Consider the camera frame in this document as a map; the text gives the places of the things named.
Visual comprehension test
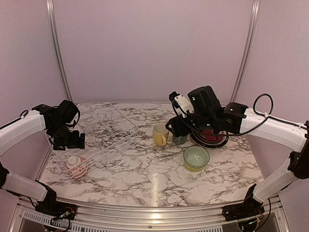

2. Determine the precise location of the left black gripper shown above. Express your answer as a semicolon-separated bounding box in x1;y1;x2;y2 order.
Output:
49;122;84;150

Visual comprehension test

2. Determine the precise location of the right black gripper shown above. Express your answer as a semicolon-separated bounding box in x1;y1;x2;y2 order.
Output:
166;112;216;137

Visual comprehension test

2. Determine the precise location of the yellow mug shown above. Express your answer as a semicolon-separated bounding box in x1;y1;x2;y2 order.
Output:
153;123;169;146

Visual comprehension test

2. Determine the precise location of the green patterned tall mug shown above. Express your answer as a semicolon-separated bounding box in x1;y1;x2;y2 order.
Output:
173;135;188;145

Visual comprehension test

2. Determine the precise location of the pink white small bowl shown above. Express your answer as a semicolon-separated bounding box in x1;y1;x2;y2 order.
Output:
66;156;88;179

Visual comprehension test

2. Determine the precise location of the black rimmed beige plate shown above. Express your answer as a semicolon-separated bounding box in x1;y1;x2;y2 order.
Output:
190;131;229;148

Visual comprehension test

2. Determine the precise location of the pale green cup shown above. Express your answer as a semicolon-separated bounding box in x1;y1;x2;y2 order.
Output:
183;146;210;166

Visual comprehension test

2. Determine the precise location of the lime green bowl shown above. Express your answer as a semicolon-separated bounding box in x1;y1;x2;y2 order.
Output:
183;160;209;172

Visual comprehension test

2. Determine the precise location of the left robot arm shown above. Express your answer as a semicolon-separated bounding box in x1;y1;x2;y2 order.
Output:
0;100;85;215

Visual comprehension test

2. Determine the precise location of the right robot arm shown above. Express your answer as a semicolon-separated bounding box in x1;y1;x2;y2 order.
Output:
166;86;309;217

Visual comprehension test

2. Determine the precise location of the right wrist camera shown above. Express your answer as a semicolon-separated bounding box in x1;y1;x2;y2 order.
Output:
169;91;194;118

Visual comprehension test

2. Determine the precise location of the white wire dish rack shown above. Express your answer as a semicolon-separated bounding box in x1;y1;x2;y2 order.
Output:
52;102;139;180

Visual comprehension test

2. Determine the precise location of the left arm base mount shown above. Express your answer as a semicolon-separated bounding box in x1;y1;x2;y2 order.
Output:
35;195;77;232

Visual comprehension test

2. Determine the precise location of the front aluminium rail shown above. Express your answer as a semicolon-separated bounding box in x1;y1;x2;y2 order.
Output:
9;196;290;232

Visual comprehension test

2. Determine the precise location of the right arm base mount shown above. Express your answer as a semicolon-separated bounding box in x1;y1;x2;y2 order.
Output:
222;186;265;232

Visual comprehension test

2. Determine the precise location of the left aluminium frame post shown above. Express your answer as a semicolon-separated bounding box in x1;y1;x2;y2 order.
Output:
46;0;72;101

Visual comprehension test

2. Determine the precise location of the aluminium frame post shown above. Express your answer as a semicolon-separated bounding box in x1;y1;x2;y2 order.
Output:
230;0;260;102
46;0;72;101

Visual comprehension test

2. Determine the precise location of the right aluminium frame post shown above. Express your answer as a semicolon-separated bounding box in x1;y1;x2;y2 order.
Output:
230;0;260;102

